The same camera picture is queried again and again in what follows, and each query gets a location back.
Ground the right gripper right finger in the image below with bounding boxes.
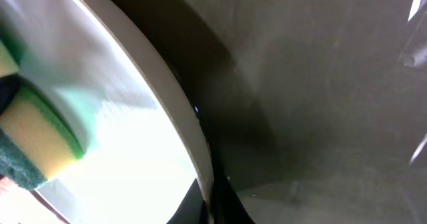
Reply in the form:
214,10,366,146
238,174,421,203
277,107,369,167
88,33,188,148
211,171,255,224

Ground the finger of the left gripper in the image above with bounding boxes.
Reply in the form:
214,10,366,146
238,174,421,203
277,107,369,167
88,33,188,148
0,75,20,113

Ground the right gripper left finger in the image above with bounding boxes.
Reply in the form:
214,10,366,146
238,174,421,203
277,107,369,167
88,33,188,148
167,179,208,224

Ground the dark serving tray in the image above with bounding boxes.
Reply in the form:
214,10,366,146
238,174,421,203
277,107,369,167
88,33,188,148
112,0,426,223

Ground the green yellow sponge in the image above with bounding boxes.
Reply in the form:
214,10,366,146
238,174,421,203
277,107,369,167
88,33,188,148
1,26,85,191

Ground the pale blue plate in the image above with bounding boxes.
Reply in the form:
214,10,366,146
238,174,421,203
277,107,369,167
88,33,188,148
1,0,214,223

